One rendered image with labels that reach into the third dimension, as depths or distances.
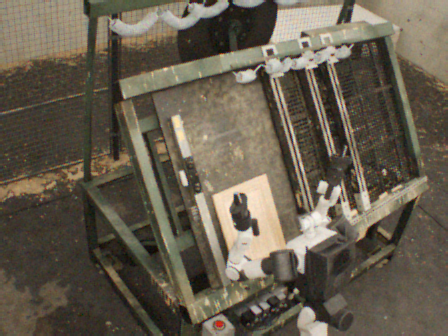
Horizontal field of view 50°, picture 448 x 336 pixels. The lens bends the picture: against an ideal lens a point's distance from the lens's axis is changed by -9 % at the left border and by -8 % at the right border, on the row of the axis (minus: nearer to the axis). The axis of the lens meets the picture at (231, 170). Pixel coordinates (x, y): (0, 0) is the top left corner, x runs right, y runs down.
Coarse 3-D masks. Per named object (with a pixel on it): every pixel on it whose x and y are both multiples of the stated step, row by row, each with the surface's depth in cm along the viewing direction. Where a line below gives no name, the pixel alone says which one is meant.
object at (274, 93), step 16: (272, 48) 293; (288, 64) 284; (272, 80) 296; (272, 96) 299; (272, 112) 303; (288, 128) 302; (288, 144) 301; (288, 160) 305; (304, 176) 306; (304, 192) 307; (304, 208) 307
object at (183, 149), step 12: (180, 120) 266; (180, 144) 266; (180, 156) 268; (192, 192) 270; (204, 204) 272; (204, 216) 271; (204, 228) 272; (216, 240) 275; (216, 252) 274; (216, 264) 274
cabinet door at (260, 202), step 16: (224, 192) 281; (256, 192) 293; (224, 208) 281; (256, 208) 293; (272, 208) 299; (224, 224) 280; (272, 224) 298; (224, 240) 282; (256, 240) 292; (272, 240) 298; (256, 256) 291
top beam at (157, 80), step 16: (336, 32) 324; (352, 32) 333; (368, 32) 342; (384, 32) 352; (256, 48) 288; (288, 48) 301; (320, 48) 315; (192, 64) 264; (208, 64) 270; (224, 64) 275; (256, 64) 288; (128, 80) 244; (144, 80) 249; (160, 80) 254; (176, 80) 259; (192, 80) 266; (128, 96) 244
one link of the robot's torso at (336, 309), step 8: (304, 296) 259; (336, 296) 254; (304, 304) 265; (320, 304) 250; (328, 304) 250; (336, 304) 251; (344, 304) 252; (320, 312) 252; (328, 312) 247; (336, 312) 248; (344, 312) 247; (328, 320) 249; (336, 320) 246; (344, 320) 246; (352, 320) 250; (336, 328) 248; (344, 328) 248
